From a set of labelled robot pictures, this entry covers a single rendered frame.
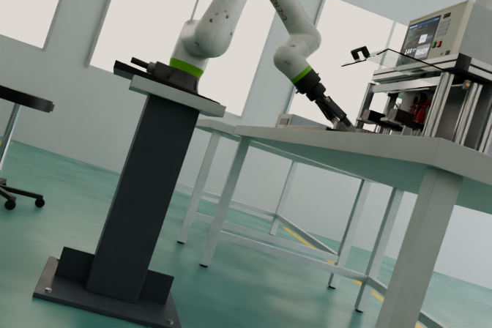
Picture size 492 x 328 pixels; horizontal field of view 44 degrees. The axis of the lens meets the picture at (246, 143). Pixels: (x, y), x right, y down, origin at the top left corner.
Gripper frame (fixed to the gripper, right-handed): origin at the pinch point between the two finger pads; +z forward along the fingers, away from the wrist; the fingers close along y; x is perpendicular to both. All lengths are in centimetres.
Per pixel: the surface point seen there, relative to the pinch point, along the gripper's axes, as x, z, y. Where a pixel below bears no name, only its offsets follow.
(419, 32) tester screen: 43.9, -9.9, 3.8
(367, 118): 7.9, 1.8, 3.1
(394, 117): 8.4, 2.0, 27.1
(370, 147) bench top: -22, -14, 93
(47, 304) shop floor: -113, -28, 31
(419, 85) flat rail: 22.2, -0.5, 26.2
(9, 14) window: -84, -228, -443
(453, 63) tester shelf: 28, -3, 44
